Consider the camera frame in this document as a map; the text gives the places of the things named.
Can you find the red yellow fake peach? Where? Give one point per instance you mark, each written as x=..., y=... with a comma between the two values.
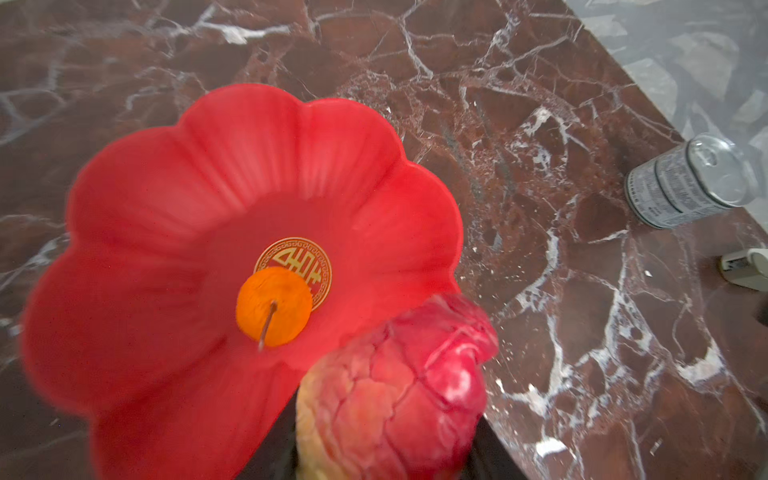
x=402, y=401

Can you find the white small device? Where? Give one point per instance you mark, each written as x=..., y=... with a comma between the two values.
x=746, y=268

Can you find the silver tin can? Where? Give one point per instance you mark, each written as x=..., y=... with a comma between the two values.
x=704, y=176

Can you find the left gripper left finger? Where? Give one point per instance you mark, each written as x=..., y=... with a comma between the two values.
x=277, y=456

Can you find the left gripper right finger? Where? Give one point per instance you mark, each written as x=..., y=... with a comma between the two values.
x=488, y=458

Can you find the red flower-shaped fruit bowl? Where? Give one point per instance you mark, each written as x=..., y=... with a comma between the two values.
x=134, y=326

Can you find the small orange fake tangerine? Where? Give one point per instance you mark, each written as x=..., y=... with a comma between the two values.
x=273, y=307

